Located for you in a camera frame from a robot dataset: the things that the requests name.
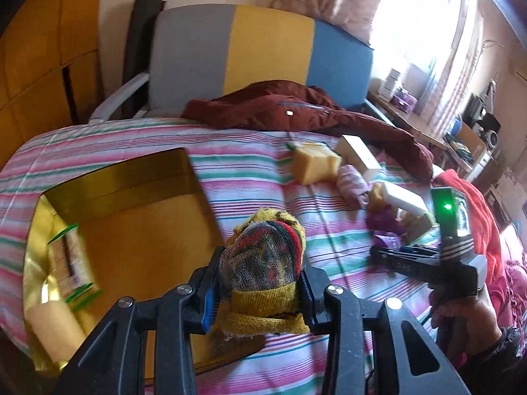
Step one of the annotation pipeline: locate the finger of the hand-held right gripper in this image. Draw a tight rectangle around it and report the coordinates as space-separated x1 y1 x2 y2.
371 244 443 280

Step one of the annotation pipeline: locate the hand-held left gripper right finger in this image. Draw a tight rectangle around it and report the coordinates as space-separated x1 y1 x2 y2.
298 267 470 395

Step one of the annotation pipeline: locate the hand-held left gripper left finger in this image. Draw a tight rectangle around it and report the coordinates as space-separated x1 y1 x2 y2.
51 247 231 395

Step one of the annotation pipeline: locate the purple packet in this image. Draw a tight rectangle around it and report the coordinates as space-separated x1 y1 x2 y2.
368 208 406 235
373 234 402 251

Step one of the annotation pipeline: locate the long plain white box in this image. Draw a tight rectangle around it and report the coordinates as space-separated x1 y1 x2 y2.
381 181 430 219

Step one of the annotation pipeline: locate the yellow patterned knit sock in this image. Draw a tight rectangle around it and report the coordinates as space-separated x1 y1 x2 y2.
208 209 310 344

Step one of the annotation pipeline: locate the gold tray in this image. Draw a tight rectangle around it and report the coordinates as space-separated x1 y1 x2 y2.
22 147 266 375

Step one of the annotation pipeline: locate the white printed box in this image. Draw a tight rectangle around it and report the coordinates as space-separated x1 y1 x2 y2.
335 135 383 182

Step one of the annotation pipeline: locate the large yellow sponge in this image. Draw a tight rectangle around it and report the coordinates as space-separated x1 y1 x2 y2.
292 143 342 185

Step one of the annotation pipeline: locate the person's right forearm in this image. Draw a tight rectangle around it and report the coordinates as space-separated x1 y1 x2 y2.
449 325 525 395

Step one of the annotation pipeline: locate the person's right hand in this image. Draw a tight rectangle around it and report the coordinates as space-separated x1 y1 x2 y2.
430 290 503 355

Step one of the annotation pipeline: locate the red blanket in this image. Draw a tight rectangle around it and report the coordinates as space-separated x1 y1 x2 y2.
434 169 527 317

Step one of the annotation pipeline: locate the pink striped sock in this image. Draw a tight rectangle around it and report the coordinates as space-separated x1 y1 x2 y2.
338 165 369 206

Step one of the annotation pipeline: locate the wooden desk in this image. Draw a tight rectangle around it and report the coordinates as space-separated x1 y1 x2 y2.
366 90 492 173

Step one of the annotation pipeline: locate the black speaker set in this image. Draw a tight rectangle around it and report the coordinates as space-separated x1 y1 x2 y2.
464 92 502 151

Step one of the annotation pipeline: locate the clear green-edged snack packet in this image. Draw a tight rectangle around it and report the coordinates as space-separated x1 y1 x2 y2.
47 224 103 311

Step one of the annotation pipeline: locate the purple storage box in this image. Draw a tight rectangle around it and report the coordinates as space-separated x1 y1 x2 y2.
391 88 419 113

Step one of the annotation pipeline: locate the pale yellow sponge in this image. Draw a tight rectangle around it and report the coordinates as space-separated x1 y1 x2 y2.
27 300 89 363

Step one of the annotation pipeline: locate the stack of white boxes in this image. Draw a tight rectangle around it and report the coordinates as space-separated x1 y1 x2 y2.
378 68 403 101

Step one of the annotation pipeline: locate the maroon jacket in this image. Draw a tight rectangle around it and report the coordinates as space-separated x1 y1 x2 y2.
181 80 434 182

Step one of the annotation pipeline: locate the grey yellow blue chair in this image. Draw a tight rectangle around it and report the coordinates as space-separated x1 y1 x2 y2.
88 4 375 122

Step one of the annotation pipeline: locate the black rolled mat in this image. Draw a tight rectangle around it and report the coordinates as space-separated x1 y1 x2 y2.
122 0 166 121

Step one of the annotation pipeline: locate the wooden wardrobe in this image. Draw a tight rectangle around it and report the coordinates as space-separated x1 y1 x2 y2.
0 0 104 169

